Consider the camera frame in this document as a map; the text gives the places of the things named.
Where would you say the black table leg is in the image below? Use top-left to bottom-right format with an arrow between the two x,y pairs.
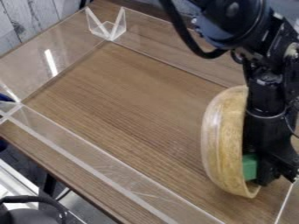
43,174 -> 58,196

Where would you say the clear acrylic wall panel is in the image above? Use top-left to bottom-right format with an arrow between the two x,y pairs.
0,87 -> 182,224

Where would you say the light wooden bowl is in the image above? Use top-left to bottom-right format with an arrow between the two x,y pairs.
200,85 -> 260,199

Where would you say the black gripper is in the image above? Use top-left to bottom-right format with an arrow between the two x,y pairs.
243,110 -> 299,186

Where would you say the clear acrylic corner bracket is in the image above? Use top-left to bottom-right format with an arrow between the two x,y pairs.
84,7 -> 127,41

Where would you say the green rectangular block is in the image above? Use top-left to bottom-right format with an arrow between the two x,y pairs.
242,154 -> 258,182

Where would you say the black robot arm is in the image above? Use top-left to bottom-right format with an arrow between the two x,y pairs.
190,0 -> 299,186

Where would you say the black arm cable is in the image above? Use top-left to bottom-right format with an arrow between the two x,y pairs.
158,0 -> 231,60

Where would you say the black cable loop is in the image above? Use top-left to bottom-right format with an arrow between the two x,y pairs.
0,195 -> 70,224

